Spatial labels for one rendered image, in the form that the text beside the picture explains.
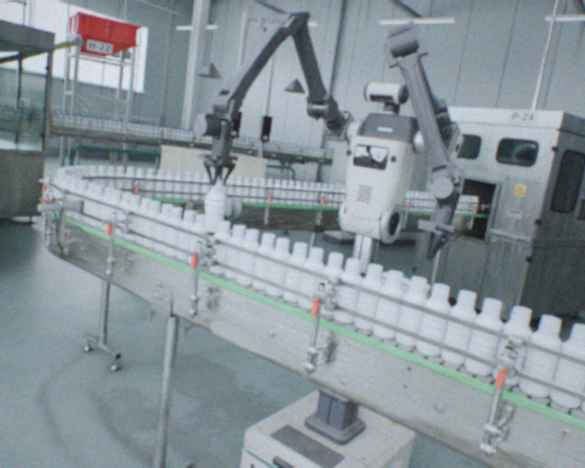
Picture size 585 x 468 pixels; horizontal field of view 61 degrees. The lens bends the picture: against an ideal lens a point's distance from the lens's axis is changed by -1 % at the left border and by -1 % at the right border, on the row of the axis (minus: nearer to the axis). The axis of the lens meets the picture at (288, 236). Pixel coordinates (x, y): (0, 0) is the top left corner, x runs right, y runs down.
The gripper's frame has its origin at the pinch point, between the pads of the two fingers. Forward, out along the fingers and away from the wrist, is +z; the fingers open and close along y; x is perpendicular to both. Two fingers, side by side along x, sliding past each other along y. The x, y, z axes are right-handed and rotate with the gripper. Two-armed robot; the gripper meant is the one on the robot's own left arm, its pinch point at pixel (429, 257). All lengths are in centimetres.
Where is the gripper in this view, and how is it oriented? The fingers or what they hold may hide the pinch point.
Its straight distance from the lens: 143.2
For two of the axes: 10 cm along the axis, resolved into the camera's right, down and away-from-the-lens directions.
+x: 5.2, 2.8, 8.1
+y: 7.8, 2.2, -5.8
